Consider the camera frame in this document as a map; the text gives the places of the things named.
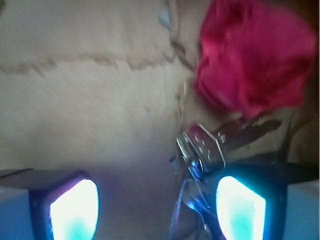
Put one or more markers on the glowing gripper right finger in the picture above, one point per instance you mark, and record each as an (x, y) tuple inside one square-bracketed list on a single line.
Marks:
[(279, 201)]

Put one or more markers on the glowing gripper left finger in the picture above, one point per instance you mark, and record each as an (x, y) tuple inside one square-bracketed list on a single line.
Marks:
[(51, 204)]

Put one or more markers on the silver key bunch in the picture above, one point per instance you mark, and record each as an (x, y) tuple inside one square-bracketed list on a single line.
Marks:
[(201, 157)]

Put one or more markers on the brown paper bag tray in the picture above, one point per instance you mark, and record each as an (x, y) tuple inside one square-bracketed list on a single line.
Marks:
[(104, 85)]

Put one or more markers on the red crumpled paper ball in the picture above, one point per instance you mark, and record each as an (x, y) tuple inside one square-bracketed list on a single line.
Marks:
[(255, 58)]

